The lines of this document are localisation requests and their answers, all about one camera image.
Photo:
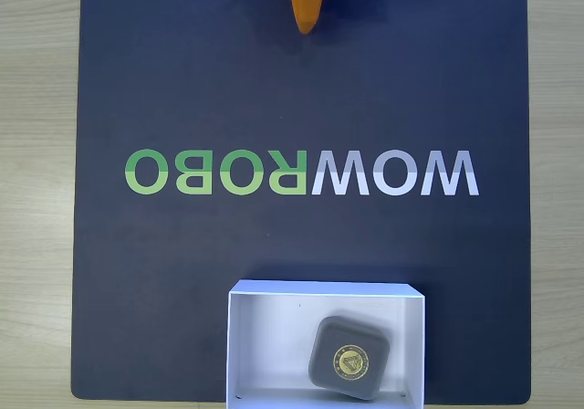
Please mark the white cardboard box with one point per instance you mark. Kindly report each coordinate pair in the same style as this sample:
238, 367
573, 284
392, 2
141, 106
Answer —
264, 345

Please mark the grey square case gold emblem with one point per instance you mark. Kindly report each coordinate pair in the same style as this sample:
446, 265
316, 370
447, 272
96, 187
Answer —
333, 340

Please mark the dark mat WOWROBO print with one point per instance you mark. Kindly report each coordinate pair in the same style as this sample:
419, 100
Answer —
182, 244

